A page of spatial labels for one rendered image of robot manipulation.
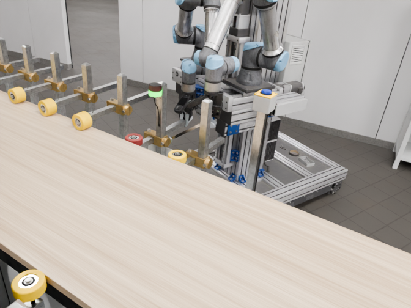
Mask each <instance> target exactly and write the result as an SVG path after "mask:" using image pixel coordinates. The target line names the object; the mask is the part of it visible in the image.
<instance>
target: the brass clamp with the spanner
mask: <svg viewBox="0 0 411 308"><path fill-rule="evenodd" d="M148 136H151V137H153V138H154V143H153V145H156V146H159V147H168V146H169V145H170V143H171V139H170V138H168V135H166V136H163V137H158V136H156V131H154V130H151V132H147V131H145V132H144V138H146V137H148Z"/></svg>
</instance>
